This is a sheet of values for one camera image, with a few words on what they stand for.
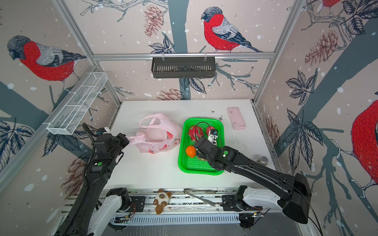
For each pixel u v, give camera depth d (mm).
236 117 1095
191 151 856
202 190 791
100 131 671
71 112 742
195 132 930
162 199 728
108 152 578
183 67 1049
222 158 505
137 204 729
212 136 671
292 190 398
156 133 1007
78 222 407
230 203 728
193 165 876
